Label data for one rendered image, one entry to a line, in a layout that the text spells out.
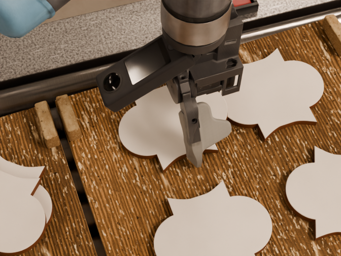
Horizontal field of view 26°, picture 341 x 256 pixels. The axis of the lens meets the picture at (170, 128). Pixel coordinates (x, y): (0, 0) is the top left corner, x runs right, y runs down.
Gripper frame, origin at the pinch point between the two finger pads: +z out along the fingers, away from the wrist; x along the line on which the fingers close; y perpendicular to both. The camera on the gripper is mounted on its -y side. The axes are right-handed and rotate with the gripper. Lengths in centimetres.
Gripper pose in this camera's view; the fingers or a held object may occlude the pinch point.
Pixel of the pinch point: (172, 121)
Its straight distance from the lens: 97.2
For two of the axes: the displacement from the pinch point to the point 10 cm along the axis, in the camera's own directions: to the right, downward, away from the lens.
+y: 9.4, -2.9, 1.9
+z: -0.2, 5.1, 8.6
